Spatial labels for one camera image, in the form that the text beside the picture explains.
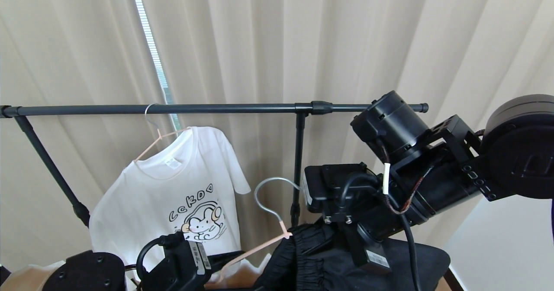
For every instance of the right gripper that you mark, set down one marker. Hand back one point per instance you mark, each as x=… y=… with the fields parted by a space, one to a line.
x=402 y=208

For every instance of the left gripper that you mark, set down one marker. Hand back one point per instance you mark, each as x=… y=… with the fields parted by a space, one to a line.
x=200 y=256

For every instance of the white printed shirt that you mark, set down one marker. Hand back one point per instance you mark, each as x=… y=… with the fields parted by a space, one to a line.
x=151 y=204

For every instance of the pink clothes hanger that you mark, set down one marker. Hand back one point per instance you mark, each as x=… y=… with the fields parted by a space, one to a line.
x=147 y=149
x=284 y=229

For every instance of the black garment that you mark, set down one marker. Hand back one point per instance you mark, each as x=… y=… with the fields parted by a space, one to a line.
x=324 y=269

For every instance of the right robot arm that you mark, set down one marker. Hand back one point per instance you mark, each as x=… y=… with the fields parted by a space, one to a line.
x=519 y=152

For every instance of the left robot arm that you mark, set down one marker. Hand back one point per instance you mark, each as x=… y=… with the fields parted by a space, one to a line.
x=86 y=273

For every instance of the black clothes rack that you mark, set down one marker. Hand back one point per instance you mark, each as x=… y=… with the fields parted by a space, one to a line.
x=216 y=108

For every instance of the beige curtain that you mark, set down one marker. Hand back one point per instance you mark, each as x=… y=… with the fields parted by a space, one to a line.
x=303 y=35

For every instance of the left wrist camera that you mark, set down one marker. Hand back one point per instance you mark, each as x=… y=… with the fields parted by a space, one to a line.
x=169 y=269

